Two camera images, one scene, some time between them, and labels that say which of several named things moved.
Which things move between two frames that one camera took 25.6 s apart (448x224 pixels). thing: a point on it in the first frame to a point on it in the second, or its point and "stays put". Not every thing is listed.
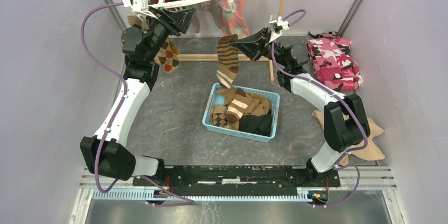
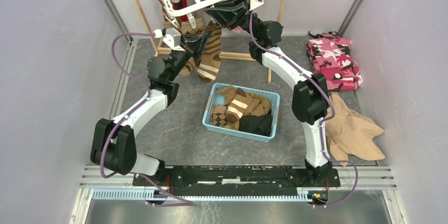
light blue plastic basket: x=216 y=98 stays put
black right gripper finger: x=261 y=38 to x=240 y=3
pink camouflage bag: x=332 y=58 stays put
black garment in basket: x=261 y=124 stays put
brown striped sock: x=228 y=59 to x=208 y=69
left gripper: x=178 y=21 to x=195 y=43
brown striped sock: x=241 y=105 stays put
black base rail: x=236 y=181 stays put
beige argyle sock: x=135 y=21 to x=186 y=28
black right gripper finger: x=254 y=49 to x=230 y=17
